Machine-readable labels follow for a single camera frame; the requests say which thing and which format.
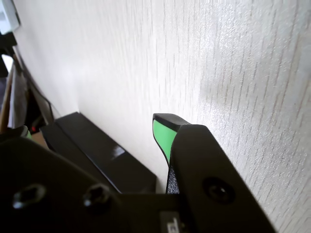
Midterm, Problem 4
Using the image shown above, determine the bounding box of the thick black long cable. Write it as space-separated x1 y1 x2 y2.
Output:
14 48 55 119

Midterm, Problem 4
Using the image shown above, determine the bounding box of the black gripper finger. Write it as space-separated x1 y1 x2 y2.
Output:
152 113 277 233
0 125 127 233

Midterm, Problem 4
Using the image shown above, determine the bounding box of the black cardboard box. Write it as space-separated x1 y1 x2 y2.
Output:
40 121 121 195

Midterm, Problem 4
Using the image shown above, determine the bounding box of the black open box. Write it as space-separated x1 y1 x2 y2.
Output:
55 111 157 195

